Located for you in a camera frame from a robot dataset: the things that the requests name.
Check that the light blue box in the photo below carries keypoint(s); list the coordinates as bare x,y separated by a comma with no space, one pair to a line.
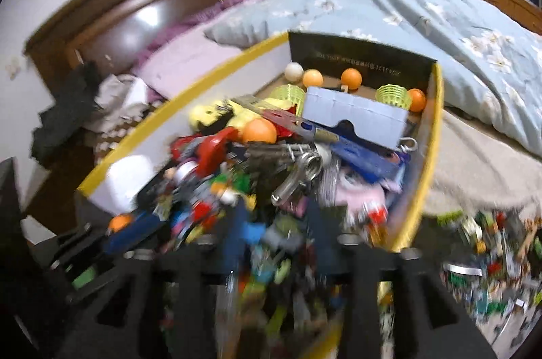
351,113

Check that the silver metal clip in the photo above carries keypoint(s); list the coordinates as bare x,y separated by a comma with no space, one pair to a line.
296,181

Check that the beige cloth heap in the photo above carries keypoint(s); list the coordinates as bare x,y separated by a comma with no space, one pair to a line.
123,92

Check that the orange ball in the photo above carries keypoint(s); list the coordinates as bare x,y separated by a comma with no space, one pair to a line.
417,100
313,78
351,78
120,223
259,131

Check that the blue flat packet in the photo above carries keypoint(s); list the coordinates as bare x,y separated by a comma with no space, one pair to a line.
368,164

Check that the yellow toy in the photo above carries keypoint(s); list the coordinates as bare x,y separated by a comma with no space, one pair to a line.
211,113

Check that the white wall switch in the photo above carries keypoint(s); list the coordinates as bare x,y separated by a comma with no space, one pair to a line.
12,69

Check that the yellow cardboard box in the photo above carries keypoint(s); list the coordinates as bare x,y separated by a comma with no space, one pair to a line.
360,58

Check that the heap of mixed toys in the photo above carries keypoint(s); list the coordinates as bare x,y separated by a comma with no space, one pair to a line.
271,155

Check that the green mesh basket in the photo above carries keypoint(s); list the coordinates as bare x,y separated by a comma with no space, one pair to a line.
394,96
288,96

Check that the white ball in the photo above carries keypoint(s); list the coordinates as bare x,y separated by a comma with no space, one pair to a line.
294,73

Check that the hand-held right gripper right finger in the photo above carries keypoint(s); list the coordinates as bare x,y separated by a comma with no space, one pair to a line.
322,223

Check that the pink pillow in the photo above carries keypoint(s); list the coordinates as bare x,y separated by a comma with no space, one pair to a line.
186,58
220,7

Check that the pile of toy bricks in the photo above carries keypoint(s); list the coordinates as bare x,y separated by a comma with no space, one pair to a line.
487,257

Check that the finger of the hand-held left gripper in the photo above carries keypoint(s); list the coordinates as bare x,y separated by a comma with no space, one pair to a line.
139,230
110,272

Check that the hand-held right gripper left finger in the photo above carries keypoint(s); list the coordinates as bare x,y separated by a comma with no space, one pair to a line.
239,227

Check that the wooden nightstand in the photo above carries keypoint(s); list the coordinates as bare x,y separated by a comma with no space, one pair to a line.
55,198

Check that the black clothing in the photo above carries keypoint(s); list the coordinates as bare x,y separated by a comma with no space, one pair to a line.
63,117

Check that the red plastic toy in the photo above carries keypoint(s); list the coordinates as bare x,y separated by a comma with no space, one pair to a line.
211,149

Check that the blue floral duvet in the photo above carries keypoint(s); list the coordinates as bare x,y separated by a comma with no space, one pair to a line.
402,12

